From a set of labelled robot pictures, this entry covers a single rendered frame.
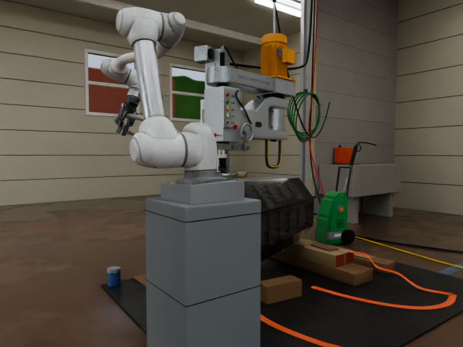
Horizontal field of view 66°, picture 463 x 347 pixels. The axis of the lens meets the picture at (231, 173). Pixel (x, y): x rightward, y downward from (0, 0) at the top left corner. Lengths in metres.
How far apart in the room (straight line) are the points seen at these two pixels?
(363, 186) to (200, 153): 4.19
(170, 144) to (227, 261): 0.56
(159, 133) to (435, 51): 6.42
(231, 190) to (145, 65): 0.67
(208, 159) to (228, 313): 0.68
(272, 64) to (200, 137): 1.85
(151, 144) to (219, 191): 0.35
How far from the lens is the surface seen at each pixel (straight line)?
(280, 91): 3.27
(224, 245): 1.56
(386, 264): 3.35
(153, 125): 1.56
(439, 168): 7.23
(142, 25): 1.78
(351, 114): 6.44
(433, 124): 7.29
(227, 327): 1.69
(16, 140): 8.38
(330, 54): 6.15
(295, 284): 2.64
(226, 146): 2.80
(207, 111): 2.86
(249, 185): 2.75
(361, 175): 5.52
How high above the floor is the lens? 1.01
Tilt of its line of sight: 3 degrees down
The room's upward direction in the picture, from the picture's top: straight up
